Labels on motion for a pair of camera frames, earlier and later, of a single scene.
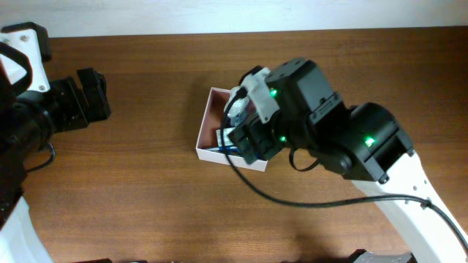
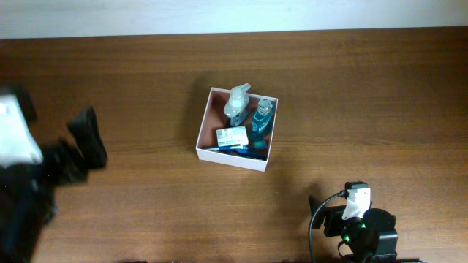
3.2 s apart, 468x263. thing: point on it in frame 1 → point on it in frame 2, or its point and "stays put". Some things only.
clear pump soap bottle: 239,110 stays put
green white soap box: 227,139 stays put
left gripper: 78,101 → 65,158
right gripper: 257,140 → 333,220
